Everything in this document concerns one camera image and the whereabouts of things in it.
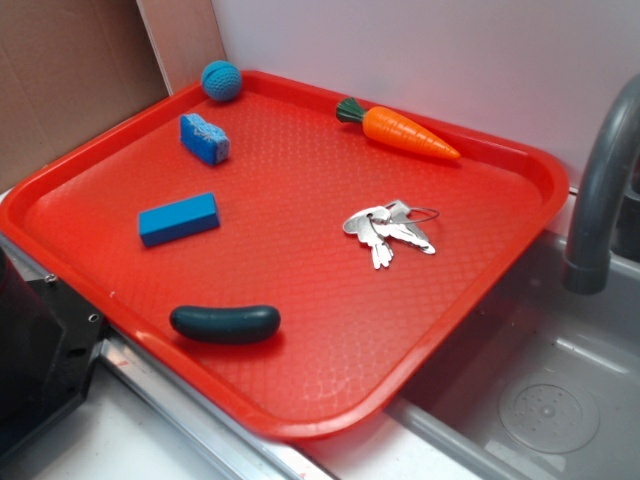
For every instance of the red plastic tray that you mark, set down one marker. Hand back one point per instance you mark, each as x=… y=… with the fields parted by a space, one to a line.
x=350 y=336

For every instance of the blue crochet ball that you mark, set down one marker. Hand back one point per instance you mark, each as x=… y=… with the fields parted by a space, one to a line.
x=221 y=81

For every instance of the blue sponge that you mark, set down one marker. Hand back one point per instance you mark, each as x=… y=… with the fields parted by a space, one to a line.
x=206 y=141

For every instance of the orange toy carrot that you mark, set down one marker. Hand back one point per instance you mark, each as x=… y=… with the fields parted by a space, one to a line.
x=390 y=128

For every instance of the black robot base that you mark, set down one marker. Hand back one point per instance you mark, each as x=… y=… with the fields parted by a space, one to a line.
x=50 y=339

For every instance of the dark green toy cucumber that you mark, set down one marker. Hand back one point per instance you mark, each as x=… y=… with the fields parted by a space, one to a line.
x=231 y=326

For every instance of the blue wooden block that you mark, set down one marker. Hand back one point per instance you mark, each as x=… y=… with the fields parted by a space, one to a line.
x=179 y=219

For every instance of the brown cardboard panel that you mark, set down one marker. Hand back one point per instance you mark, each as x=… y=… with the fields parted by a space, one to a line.
x=71 y=70

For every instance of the grey toy faucet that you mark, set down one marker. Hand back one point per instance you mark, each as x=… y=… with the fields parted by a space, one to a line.
x=605 y=217

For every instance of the grey toy sink basin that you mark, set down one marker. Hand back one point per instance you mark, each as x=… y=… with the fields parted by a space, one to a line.
x=536 y=383

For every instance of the silver key bunch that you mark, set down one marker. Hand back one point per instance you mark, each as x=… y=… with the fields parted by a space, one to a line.
x=396 y=220

